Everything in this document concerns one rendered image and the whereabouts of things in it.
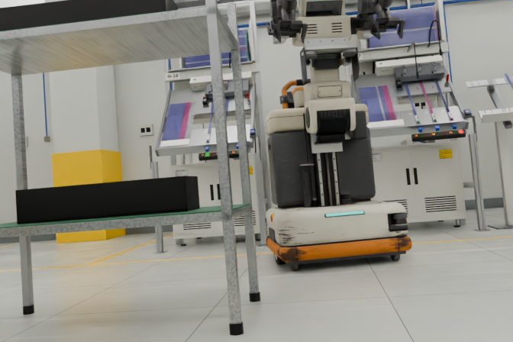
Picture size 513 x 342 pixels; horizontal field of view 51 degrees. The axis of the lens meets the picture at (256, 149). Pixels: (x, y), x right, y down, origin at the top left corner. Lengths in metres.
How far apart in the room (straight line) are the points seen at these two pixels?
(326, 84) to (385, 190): 1.54
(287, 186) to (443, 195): 1.57
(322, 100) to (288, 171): 0.46
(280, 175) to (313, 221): 0.41
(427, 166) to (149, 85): 3.24
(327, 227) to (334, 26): 0.98
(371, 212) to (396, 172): 1.46
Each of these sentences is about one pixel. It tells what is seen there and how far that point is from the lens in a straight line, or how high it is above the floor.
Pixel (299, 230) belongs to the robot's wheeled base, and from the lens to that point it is 2.51.
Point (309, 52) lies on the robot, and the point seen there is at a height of 1.02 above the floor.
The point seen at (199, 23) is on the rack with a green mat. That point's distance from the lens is 1.69.
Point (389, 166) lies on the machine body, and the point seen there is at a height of 0.47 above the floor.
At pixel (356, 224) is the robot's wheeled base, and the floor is 0.20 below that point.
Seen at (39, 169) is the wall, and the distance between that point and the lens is 6.45.
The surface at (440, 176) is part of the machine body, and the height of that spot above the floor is 0.37.
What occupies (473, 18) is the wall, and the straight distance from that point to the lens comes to 6.08.
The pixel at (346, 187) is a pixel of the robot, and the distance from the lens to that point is 2.89.
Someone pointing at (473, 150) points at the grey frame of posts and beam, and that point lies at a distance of 3.83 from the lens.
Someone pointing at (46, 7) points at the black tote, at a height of 1.05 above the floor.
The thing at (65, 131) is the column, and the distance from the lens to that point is 5.75.
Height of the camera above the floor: 0.41
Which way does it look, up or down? 4 degrees up
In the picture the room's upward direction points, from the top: 5 degrees counter-clockwise
